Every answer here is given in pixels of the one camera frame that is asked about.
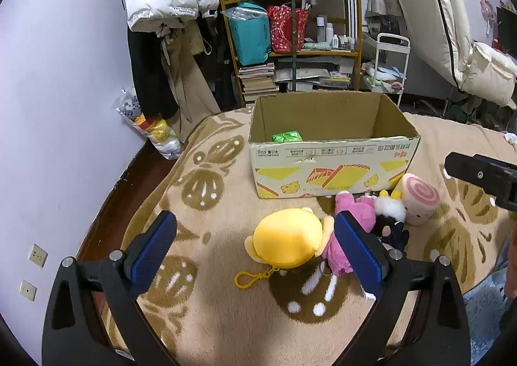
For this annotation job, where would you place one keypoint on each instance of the green packet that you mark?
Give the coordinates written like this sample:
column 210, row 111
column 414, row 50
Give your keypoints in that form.
column 286, row 136

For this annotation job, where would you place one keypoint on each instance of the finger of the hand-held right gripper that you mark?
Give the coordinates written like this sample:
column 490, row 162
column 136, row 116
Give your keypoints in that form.
column 480, row 176

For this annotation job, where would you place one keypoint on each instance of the printed cardboard box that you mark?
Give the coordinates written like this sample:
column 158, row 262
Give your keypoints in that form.
column 323, row 160

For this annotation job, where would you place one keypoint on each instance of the white trolley cart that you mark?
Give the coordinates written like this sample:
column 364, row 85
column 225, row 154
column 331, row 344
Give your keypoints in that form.
column 394, row 42

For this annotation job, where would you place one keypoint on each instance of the group of small bottles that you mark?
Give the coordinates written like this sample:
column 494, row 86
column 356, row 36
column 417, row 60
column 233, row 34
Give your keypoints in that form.
column 333, row 40

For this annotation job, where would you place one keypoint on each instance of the blue fluffy blanket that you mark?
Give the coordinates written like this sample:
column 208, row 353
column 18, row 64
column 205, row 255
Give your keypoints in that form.
column 484, row 309

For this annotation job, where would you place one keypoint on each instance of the dark screen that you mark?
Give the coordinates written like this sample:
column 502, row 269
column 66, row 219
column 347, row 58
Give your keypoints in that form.
column 507, row 26

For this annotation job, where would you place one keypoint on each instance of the black and white plush toy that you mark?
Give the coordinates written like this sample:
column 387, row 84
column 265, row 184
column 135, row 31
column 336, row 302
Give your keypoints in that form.
column 389, row 208

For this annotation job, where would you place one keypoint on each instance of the crumpled white tissue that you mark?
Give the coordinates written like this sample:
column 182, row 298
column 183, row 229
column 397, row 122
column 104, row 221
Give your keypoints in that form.
column 511, row 137

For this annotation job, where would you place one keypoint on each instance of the black coat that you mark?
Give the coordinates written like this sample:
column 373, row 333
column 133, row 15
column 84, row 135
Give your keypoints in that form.
column 149, row 67

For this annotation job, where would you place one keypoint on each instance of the black hanging garment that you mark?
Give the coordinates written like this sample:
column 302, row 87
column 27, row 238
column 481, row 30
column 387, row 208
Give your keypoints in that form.
column 220, row 67

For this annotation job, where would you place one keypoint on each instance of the pile of papers and booklets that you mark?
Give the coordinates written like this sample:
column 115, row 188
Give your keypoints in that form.
column 315, row 75

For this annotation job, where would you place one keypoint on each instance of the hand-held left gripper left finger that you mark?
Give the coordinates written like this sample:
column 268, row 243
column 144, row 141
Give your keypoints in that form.
column 155, row 246

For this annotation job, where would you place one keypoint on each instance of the beige trench coat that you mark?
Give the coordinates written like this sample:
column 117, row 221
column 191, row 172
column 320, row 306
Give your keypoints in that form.
column 190, row 91

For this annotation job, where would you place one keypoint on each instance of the teal shopping bag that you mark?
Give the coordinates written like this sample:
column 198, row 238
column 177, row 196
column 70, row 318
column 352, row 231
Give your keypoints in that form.
column 250, row 38

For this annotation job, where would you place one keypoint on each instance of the pink bear plush toy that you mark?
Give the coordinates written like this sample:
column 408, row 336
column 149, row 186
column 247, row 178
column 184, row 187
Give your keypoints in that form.
column 351, row 204

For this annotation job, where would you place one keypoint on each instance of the cream padded chair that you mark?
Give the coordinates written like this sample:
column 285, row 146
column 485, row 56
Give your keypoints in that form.
column 436, row 6

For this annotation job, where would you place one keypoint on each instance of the yellow plush toy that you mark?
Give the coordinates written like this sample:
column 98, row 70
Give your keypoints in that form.
column 282, row 236

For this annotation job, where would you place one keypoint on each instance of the pink swirl roll plush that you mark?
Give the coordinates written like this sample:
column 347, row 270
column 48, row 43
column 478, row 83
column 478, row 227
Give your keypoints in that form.
column 420, row 196

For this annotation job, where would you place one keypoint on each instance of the stack of books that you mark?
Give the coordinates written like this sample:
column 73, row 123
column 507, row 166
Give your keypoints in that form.
column 256, row 83

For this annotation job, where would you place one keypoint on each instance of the green pole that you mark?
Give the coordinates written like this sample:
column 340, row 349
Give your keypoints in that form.
column 293, row 26

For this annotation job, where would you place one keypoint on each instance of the person's right hand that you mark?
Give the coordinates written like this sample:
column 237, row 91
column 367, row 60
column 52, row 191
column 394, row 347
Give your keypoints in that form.
column 513, row 269

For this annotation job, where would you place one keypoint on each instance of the red gift bag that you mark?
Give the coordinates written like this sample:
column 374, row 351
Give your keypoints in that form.
column 284, row 30

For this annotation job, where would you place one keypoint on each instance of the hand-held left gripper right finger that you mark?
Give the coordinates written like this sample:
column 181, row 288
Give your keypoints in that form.
column 357, row 253

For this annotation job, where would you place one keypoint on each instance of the beige leaf-patterned blanket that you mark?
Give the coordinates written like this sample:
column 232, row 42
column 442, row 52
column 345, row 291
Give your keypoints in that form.
column 226, row 309

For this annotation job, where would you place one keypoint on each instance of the clear bag of toys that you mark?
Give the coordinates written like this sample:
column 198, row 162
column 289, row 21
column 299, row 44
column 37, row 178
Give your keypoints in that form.
column 161, row 135

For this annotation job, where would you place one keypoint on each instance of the white wall socket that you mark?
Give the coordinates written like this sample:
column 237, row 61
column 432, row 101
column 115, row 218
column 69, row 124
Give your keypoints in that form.
column 37, row 255
column 28, row 290

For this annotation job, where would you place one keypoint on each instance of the pink fan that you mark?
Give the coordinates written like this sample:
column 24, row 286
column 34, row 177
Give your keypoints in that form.
column 488, row 12

